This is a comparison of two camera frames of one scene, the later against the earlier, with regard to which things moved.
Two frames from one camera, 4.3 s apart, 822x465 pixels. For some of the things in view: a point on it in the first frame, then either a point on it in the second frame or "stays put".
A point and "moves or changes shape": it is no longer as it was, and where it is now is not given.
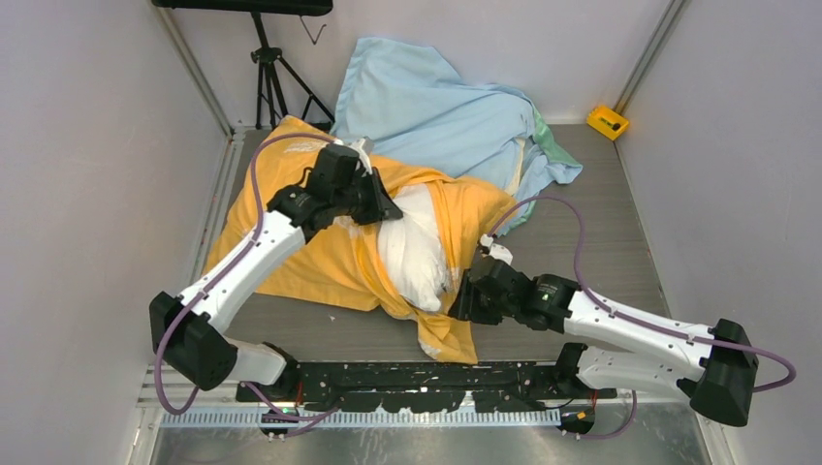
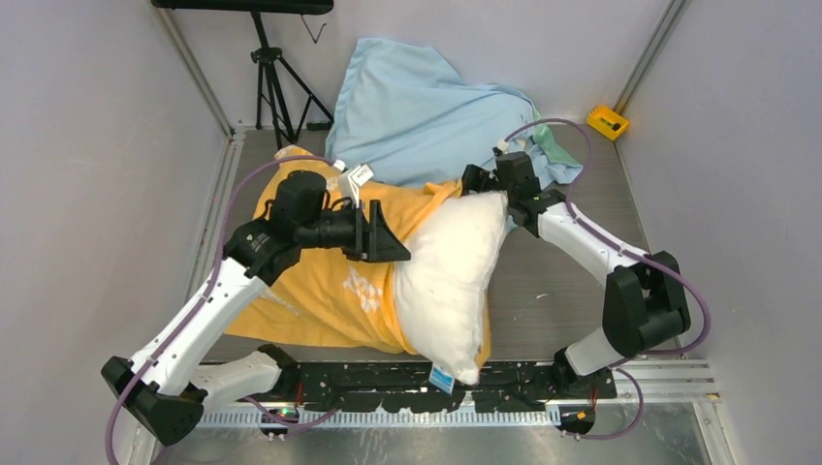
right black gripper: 466,307 to 477,179
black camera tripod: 268,59 stays put
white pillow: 411,250 moves or changes shape
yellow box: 607,122 stays put
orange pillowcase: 282,157 to 483,343
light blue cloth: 409,104 stays put
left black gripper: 380,206 to 374,240
